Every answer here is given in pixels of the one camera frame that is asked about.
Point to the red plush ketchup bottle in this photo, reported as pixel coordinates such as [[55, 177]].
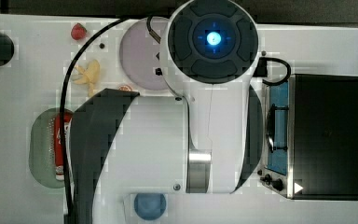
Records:
[[58, 149]]

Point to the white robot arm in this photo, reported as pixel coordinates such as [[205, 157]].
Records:
[[133, 155]]

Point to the green oval strainer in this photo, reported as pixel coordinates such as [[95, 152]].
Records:
[[41, 155]]

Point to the plush orange slice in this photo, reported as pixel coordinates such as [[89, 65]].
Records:
[[125, 88]]

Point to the lilac round plate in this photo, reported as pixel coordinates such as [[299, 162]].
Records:
[[138, 54]]

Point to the plush peeled banana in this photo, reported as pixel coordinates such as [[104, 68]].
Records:
[[89, 75]]

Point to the blue cup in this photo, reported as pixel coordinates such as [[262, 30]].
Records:
[[150, 206]]

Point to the red plush strawberry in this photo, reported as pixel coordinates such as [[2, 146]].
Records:
[[78, 32]]

